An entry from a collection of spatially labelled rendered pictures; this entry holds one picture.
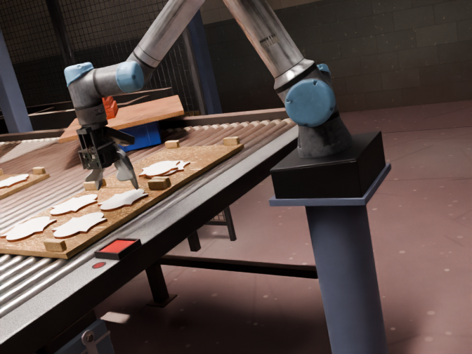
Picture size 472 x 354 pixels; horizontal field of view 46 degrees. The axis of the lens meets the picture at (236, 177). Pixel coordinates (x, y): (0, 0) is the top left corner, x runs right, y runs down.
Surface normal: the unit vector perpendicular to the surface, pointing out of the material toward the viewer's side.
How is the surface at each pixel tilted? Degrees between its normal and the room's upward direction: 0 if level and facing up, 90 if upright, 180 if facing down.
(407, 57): 90
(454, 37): 90
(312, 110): 95
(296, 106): 95
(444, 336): 0
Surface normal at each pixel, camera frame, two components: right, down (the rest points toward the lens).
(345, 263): -0.10, 0.31
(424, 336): -0.21, -0.94
